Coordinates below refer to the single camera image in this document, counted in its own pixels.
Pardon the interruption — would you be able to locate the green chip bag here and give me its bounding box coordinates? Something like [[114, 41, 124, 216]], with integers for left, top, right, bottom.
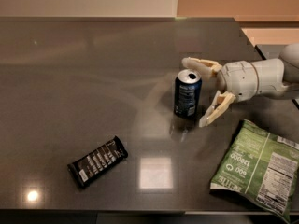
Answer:
[[210, 119, 299, 223]]

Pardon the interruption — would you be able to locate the blue pepsi can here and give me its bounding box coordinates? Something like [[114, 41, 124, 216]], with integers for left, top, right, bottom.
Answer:
[[174, 69, 202, 119]]

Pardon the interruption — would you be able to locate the black snack bar wrapper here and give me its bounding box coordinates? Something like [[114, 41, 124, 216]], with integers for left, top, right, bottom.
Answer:
[[67, 136, 128, 189]]

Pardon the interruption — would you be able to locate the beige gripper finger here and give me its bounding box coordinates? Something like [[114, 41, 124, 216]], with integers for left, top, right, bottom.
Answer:
[[182, 57, 222, 81], [199, 91, 235, 128]]

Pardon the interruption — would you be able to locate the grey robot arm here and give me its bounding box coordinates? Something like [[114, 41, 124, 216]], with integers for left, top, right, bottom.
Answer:
[[182, 43, 299, 127]]

